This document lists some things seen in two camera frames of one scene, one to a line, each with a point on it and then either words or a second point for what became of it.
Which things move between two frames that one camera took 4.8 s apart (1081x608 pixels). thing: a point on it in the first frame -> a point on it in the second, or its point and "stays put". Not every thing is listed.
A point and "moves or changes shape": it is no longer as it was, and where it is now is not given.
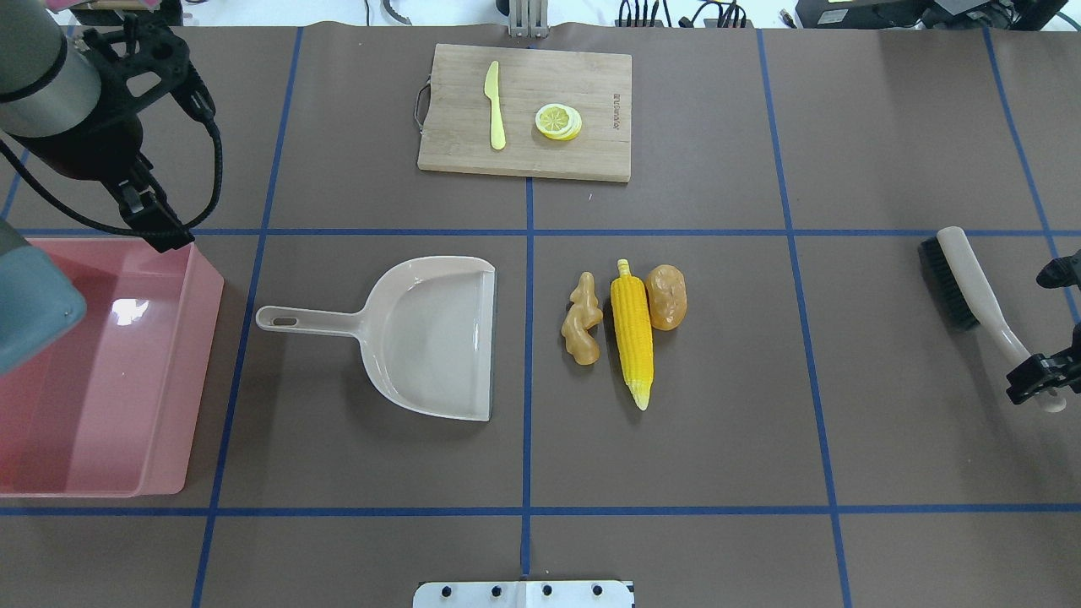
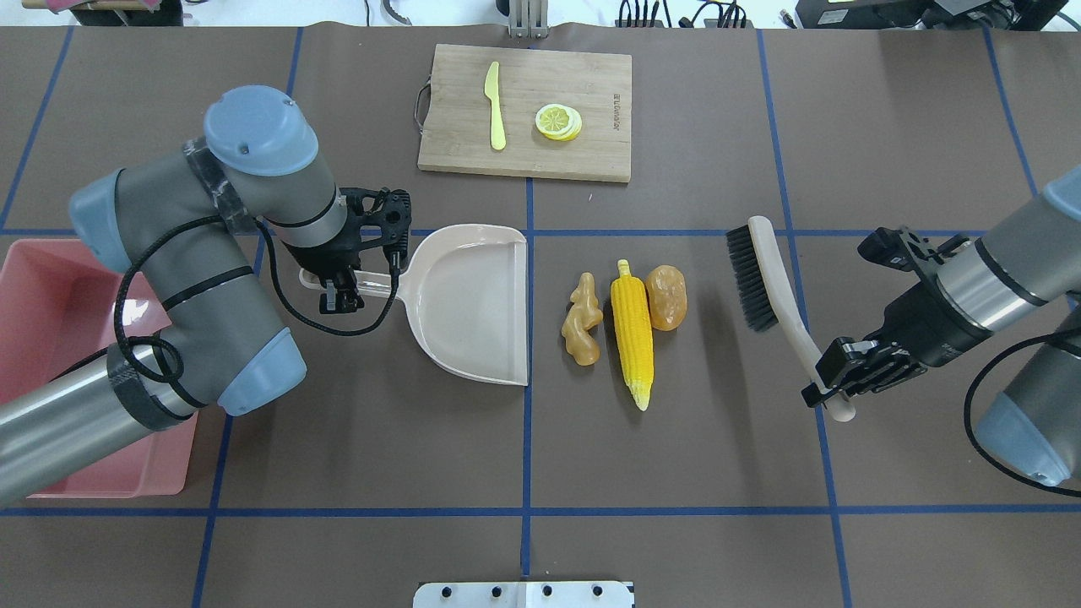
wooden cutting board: (459, 134) stays put
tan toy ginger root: (583, 315) stays put
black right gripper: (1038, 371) -> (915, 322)
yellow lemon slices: (558, 122) stays put
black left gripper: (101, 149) -> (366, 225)
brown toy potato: (667, 296) stays put
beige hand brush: (961, 283) moves or changes shape
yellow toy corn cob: (633, 333) stays put
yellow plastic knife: (491, 89) stays put
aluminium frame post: (529, 19) stays put
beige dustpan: (426, 331) -> (466, 292)
